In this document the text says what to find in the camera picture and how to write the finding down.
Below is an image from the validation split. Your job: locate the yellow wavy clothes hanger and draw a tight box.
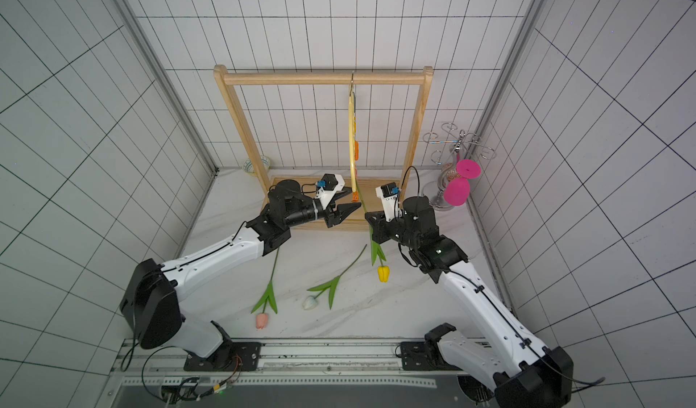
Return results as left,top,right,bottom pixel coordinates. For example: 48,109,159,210
348,78,359,203

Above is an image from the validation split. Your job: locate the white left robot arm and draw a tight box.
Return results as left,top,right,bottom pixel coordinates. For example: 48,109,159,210
120,174,362,358

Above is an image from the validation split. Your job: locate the chrome glass holder stand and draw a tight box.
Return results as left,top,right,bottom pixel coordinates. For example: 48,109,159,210
420,122,497,212

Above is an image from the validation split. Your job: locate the white tulip flower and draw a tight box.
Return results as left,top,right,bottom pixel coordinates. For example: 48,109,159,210
302,246,367,311

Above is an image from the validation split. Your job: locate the wooden hanging rack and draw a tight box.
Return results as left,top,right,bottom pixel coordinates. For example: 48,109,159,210
213,64,434,232

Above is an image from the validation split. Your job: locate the metal base rail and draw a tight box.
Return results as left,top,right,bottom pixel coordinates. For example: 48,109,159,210
111,336,550,390

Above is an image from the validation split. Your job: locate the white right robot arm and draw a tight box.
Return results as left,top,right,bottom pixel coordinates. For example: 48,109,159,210
365,183,574,407

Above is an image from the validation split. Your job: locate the magenta plastic wine glass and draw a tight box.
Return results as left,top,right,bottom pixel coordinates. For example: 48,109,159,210
443,159,482,206

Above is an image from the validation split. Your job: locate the pink tulip flower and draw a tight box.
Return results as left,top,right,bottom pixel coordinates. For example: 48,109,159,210
251,250,279,330

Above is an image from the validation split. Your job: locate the red patterned wine glass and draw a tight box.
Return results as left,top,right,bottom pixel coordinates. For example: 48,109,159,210
440,169,460,183

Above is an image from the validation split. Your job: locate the yellow tulip flower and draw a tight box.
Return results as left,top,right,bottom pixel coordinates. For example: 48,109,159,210
355,183,390,283

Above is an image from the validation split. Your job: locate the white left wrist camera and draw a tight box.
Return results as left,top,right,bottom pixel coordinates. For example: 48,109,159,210
315,174,348,209

